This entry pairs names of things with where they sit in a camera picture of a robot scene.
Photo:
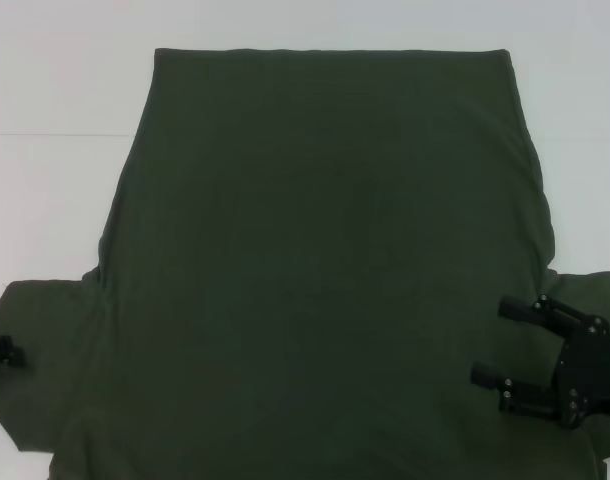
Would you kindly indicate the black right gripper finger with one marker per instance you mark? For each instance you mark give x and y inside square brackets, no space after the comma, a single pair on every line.
[517,307]
[530,397]

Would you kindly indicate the dark green t-shirt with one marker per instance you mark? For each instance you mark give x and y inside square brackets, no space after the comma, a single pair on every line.
[310,225]

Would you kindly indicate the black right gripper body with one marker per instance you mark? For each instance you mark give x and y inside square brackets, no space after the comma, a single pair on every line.
[592,370]

